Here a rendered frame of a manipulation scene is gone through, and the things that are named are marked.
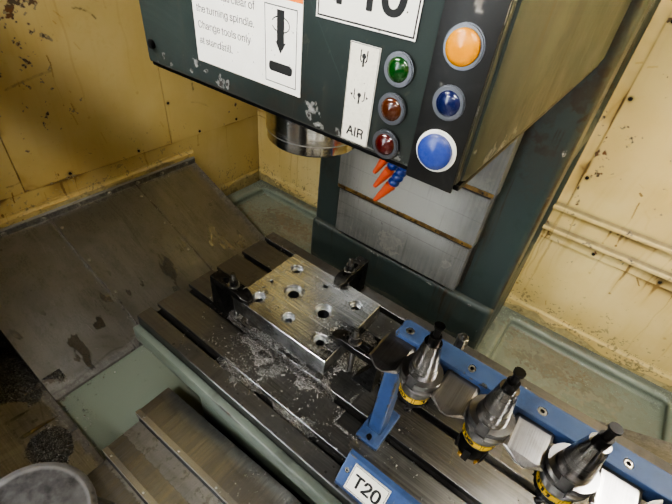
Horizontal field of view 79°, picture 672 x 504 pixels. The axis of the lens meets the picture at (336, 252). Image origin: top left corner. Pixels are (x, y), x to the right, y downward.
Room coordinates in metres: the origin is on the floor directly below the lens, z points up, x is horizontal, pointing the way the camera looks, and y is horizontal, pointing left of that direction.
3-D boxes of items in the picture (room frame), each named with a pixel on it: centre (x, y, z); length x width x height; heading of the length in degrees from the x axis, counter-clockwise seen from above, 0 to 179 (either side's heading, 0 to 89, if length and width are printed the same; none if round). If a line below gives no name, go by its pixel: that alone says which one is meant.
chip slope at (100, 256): (1.02, 0.62, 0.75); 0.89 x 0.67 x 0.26; 147
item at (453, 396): (0.34, -0.20, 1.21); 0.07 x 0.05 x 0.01; 147
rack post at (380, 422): (0.45, -0.14, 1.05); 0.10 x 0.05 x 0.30; 147
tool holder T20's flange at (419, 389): (0.37, -0.15, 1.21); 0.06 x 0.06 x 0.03
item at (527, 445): (0.28, -0.29, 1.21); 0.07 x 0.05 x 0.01; 147
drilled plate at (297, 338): (0.70, 0.05, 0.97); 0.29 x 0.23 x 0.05; 57
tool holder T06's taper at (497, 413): (0.31, -0.24, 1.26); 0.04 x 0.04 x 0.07
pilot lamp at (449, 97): (0.32, -0.07, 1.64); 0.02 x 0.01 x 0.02; 57
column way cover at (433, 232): (1.03, -0.18, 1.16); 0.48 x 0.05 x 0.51; 57
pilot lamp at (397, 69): (0.35, -0.03, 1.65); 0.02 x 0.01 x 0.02; 57
